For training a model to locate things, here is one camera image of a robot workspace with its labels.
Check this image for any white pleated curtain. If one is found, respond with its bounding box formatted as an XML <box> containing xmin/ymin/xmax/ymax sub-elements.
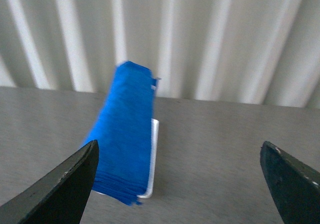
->
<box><xmin>0</xmin><ymin>0</ymin><xmax>320</xmax><ymax>108</ymax></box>

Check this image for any blue microfiber cloth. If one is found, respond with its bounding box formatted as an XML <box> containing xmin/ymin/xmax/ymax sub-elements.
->
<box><xmin>83</xmin><ymin>61</ymin><xmax>157</xmax><ymax>205</ymax></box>

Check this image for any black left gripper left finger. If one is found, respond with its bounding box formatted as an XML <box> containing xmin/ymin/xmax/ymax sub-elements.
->
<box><xmin>0</xmin><ymin>140</ymin><xmax>99</xmax><ymax>223</ymax></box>

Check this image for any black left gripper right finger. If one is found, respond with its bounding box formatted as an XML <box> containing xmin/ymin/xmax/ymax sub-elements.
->
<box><xmin>260</xmin><ymin>141</ymin><xmax>320</xmax><ymax>223</ymax></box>

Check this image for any white towel rack stand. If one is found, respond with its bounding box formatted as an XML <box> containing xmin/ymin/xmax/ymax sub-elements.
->
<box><xmin>88</xmin><ymin>117</ymin><xmax>159</xmax><ymax>205</ymax></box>

